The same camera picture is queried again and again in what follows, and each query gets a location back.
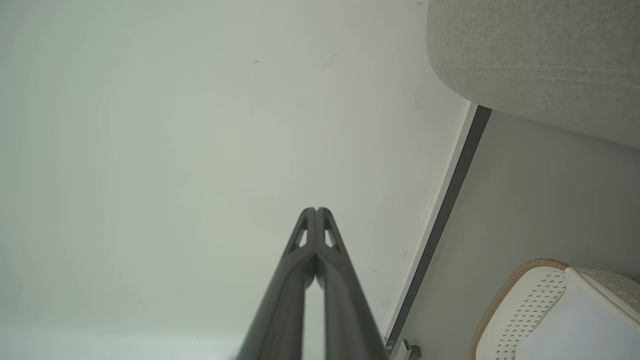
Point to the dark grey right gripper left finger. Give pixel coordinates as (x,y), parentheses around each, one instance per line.
(280,310)

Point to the black white baseboard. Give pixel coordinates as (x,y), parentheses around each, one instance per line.
(445,210)

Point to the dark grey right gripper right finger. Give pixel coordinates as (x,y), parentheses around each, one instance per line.
(347,310)

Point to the white perforated laundry basket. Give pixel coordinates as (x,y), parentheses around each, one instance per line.
(525,310)

